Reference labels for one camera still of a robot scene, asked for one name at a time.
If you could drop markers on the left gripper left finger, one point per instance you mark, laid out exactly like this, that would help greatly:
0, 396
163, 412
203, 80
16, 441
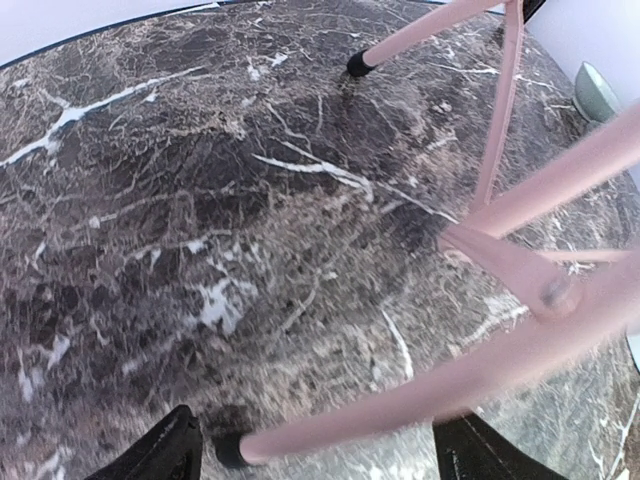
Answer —
171, 449

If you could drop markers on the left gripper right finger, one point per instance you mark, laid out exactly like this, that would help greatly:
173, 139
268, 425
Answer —
468, 448

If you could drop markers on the pink perforated music stand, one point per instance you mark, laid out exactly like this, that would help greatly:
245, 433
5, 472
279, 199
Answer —
575, 299

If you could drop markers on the white metronome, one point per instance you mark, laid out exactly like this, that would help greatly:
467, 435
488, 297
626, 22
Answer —
633, 342

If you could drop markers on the pale green ceramic bowl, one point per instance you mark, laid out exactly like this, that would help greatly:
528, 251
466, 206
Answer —
593, 97

